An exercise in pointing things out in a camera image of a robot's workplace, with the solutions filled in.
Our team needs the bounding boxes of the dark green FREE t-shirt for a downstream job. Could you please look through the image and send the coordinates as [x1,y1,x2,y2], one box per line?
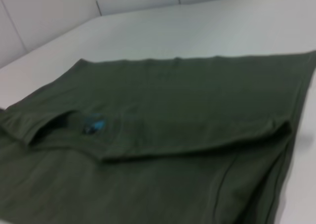
[0,50,316,224]

